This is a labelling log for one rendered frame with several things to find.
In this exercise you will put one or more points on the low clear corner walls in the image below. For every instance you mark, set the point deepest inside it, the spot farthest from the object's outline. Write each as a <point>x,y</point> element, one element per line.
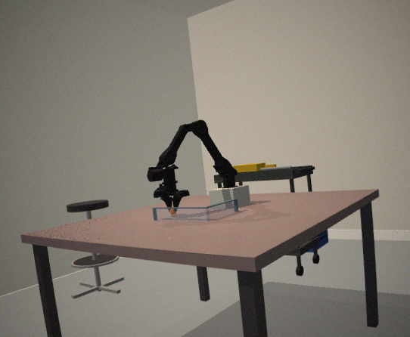
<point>196,215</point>

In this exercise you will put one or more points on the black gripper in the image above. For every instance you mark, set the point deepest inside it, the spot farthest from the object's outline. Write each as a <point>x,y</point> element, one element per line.
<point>176,193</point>

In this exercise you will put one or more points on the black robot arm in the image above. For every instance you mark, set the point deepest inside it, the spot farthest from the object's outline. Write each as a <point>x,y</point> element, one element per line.
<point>200,129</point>

